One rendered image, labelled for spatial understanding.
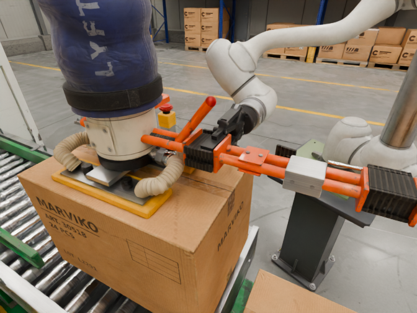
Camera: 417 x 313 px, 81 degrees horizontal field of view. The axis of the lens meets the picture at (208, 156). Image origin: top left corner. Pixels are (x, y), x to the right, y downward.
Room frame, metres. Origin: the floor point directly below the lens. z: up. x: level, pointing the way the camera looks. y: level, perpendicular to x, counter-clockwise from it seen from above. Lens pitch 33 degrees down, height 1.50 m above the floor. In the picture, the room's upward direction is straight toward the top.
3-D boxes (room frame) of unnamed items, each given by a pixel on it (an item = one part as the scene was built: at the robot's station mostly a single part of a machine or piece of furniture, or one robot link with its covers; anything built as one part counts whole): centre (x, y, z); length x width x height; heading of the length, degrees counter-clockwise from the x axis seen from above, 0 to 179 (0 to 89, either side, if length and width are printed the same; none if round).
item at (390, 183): (0.32, -0.31, 1.21); 0.08 x 0.07 x 0.05; 63
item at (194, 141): (0.48, 0.00, 1.20); 0.10 x 0.08 x 0.06; 153
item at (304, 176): (0.38, -0.19, 1.20); 0.07 x 0.07 x 0.04; 63
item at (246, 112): (0.61, -0.08, 1.20); 0.09 x 0.07 x 0.08; 152
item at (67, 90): (0.60, 0.23, 1.31); 0.23 x 0.23 x 0.04
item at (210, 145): (0.48, -0.01, 1.23); 0.07 x 0.03 x 0.01; 152
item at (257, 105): (0.68, -0.12, 1.20); 0.09 x 0.06 x 0.09; 62
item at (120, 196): (0.51, 0.27, 1.09); 0.34 x 0.10 x 0.05; 63
